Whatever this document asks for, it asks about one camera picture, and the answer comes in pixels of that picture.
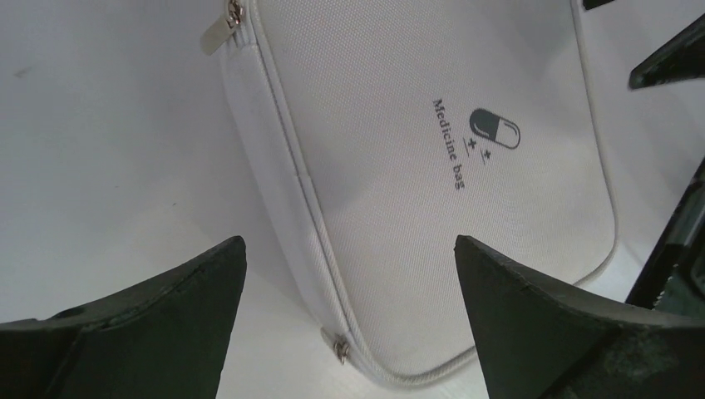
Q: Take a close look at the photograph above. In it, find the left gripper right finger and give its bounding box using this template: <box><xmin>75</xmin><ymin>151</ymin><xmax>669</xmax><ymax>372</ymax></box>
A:
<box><xmin>455</xmin><ymin>236</ymin><xmax>704</xmax><ymax>398</ymax></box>

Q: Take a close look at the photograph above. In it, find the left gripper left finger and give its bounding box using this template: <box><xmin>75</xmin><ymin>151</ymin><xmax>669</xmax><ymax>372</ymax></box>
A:
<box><xmin>1</xmin><ymin>236</ymin><xmax>247</xmax><ymax>398</ymax></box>

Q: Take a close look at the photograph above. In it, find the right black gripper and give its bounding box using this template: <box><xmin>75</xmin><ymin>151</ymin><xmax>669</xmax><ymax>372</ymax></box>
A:
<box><xmin>626</xmin><ymin>164</ymin><xmax>704</xmax><ymax>319</ymax></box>

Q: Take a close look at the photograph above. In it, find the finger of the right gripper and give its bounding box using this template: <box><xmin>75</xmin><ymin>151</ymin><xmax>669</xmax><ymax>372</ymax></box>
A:
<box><xmin>629</xmin><ymin>15</ymin><xmax>704</xmax><ymax>90</ymax></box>

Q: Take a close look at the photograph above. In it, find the grey box lid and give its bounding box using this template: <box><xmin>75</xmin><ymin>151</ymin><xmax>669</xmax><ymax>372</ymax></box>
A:
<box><xmin>252</xmin><ymin>1</ymin><xmax>615</xmax><ymax>374</ymax></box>

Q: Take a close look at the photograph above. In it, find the grey plastic medicine box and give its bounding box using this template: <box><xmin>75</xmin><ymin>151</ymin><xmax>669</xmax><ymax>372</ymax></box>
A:
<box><xmin>200</xmin><ymin>1</ymin><xmax>477</xmax><ymax>389</ymax></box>

